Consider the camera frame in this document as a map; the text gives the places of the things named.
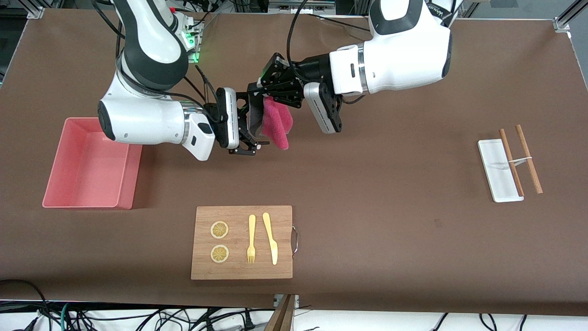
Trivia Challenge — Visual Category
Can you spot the pink and grey cloth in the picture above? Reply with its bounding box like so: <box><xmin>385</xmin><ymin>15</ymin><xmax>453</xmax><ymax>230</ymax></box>
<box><xmin>248</xmin><ymin>96</ymin><xmax>294</xmax><ymax>151</ymax></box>

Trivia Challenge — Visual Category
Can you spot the yellow plastic fork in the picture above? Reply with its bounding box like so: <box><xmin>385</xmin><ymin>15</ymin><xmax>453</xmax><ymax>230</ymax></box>
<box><xmin>247</xmin><ymin>214</ymin><xmax>256</xmax><ymax>264</ymax></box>

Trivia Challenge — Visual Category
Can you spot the yellow plastic knife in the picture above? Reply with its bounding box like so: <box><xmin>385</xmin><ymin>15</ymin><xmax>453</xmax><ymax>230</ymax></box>
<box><xmin>262</xmin><ymin>212</ymin><xmax>278</xmax><ymax>266</ymax></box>

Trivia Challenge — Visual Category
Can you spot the wooden cutting board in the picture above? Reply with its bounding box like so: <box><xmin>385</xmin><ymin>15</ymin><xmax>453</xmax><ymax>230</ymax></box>
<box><xmin>191</xmin><ymin>205</ymin><xmax>300</xmax><ymax>280</ymax></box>

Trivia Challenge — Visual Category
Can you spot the pink plastic bin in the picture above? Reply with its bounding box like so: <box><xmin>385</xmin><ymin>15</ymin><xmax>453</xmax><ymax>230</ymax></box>
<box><xmin>42</xmin><ymin>117</ymin><xmax>144</xmax><ymax>210</ymax></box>

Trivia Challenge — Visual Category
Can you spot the brown wooden beam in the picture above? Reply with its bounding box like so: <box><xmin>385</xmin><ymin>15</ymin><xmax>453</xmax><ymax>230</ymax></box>
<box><xmin>264</xmin><ymin>294</ymin><xmax>297</xmax><ymax>331</ymax></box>

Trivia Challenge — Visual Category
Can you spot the white rack tray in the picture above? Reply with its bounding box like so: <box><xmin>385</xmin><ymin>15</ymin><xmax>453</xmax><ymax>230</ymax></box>
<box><xmin>478</xmin><ymin>139</ymin><xmax>524</xmax><ymax>203</ymax></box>

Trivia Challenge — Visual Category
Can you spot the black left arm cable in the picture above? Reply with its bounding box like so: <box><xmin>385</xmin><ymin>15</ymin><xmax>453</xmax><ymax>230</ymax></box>
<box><xmin>286</xmin><ymin>0</ymin><xmax>309</xmax><ymax>76</ymax></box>

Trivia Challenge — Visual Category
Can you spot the long black table cable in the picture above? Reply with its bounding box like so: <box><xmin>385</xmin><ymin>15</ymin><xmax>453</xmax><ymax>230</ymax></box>
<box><xmin>307</xmin><ymin>13</ymin><xmax>371</xmax><ymax>33</ymax></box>

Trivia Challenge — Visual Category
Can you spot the grey metal rail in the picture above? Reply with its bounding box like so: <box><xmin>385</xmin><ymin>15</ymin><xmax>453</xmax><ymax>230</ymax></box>
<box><xmin>268</xmin><ymin>0</ymin><xmax>337</xmax><ymax>14</ymax></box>

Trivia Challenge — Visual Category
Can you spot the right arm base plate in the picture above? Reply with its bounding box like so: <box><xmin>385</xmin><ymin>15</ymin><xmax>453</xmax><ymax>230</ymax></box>
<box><xmin>183</xmin><ymin>14</ymin><xmax>205</xmax><ymax>63</ymax></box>

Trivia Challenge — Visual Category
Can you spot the small metal table bracket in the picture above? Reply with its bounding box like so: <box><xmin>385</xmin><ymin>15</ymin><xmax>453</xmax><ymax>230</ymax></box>
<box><xmin>274</xmin><ymin>294</ymin><xmax>300</xmax><ymax>309</ymax></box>

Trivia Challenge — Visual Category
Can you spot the black floor cable bundle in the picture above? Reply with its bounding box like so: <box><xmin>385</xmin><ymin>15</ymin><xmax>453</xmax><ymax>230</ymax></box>
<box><xmin>69</xmin><ymin>307</ymin><xmax>258</xmax><ymax>331</ymax></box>

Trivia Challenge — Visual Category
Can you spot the black looped floor cable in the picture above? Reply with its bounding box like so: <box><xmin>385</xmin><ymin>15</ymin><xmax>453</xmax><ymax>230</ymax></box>
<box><xmin>0</xmin><ymin>279</ymin><xmax>52</xmax><ymax>331</ymax></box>

